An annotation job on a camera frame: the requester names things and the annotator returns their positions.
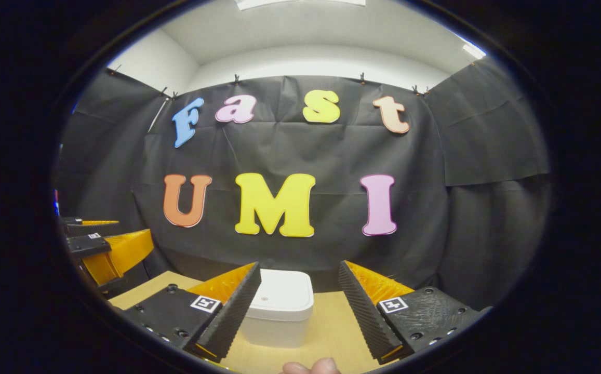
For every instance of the ceiling light panel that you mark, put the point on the ceiling light panel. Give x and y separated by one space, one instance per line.
279 3
474 51

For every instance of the black backdrop cloth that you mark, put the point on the black backdrop cloth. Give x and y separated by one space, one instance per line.
331 150

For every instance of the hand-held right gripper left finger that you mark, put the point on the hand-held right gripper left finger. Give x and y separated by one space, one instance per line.
232 317

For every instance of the red and blue wall poster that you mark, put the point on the red and blue wall poster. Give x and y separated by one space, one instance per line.
56 205

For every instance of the wooden desktop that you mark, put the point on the wooden desktop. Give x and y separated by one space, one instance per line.
331 332

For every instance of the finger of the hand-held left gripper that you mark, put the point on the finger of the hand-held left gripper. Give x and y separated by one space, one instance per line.
87 228
90 244

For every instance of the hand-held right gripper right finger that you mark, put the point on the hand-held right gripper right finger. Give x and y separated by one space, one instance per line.
368 317

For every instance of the white desktop garbage bin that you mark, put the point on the white desktop garbage bin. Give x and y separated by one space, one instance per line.
284 296

